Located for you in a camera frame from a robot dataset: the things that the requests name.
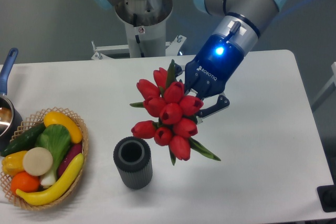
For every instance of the blue black Robotiq gripper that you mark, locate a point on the blue black Robotiq gripper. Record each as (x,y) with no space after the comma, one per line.
(209,71)

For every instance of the red tulip bouquet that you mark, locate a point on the red tulip bouquet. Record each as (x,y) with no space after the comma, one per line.
(175,113)

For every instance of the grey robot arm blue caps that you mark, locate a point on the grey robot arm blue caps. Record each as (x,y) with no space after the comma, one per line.
(259,12)

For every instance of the dark grey ribbed vase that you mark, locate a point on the dark grey ribbed vase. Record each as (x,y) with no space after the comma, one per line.
(132,157)

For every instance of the purple eggplant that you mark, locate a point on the purple eggplant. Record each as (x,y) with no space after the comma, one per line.
(73,151)

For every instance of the yellow squash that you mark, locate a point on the yellow squash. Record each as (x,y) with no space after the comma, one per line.
(54,117)

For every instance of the green bok choy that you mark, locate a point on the green bok choy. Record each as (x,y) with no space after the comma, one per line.
(56,139)

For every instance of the black device at table edge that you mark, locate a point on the black device at table edge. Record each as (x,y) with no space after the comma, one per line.
(327,197)

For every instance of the yellow banana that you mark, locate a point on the yellow banana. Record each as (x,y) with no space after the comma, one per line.
(54,192)

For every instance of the woven wicker basket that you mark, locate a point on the woven wicker basket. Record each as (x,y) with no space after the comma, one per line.
(29,122)

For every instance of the beige round disc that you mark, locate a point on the beige round disc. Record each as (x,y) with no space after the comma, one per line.
(37,161)

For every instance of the green cucumber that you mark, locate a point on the green cucumber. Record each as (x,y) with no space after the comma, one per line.
(24,141)

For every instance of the orange fruit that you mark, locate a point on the orange fruit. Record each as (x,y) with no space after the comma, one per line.
(25,182)

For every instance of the yellow bell pepper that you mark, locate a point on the yellow bell pepper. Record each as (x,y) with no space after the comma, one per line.
(13,163)

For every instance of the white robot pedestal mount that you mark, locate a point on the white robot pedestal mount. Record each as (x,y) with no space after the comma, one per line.
(145,27)

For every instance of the white frame at right edge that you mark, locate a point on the white frame at right edge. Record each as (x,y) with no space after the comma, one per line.
(325,91)

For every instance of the blue handled saucepan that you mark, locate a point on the blue handled saucepan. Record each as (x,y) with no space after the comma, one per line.
(10,117)

